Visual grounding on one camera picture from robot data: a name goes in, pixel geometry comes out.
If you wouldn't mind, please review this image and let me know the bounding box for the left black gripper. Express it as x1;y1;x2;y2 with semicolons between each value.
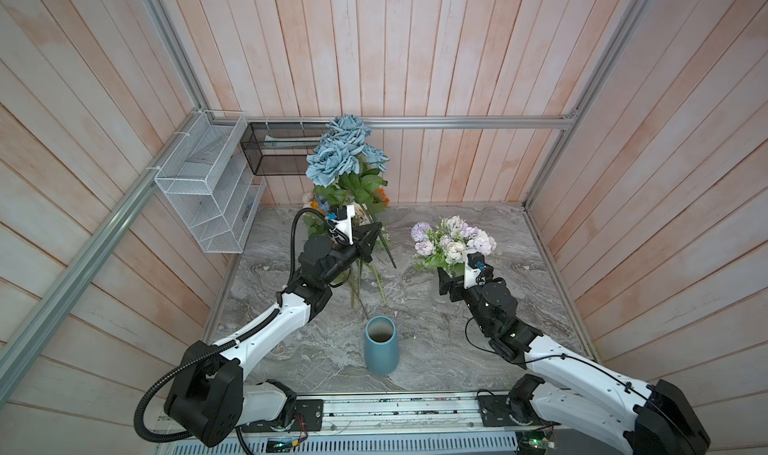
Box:
320;220;382;285

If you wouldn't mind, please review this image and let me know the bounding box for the pink white hydrangea bouquet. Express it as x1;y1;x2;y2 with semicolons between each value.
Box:
411;215;497;276

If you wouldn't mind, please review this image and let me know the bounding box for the teal blue rose bouquet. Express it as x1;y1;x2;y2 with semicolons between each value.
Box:
304;114;398;270

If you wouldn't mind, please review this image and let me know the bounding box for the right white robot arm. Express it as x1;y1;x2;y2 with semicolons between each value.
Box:
437;262;711;454

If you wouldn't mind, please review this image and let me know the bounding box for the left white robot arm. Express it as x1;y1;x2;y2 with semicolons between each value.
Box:
134;222;382;447

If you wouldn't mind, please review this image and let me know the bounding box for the teal ceramic vase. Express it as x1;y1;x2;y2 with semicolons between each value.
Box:
364;316;400;375

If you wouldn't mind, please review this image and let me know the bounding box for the orange flower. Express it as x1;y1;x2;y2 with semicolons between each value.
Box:
374;187;390;206

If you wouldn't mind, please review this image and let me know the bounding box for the green leafy flower bunch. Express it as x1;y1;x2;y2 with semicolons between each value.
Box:
333;261;387;320

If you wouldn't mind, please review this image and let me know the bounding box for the black mesh basket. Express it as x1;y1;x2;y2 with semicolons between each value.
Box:
240;122;327;176

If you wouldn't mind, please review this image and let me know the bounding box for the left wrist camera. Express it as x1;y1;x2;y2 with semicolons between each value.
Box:
328;204;355;245

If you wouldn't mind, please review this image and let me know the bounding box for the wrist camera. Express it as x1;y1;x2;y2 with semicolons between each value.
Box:
463;251;488;289
328;204;355;245

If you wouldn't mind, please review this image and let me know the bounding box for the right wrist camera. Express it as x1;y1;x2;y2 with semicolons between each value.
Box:
463;251;488;289

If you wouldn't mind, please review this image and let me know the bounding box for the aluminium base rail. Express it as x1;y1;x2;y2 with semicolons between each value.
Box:
157;389;615;454

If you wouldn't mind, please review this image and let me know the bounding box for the white wire mesh shelf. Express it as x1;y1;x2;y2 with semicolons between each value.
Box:
155;110;263;254

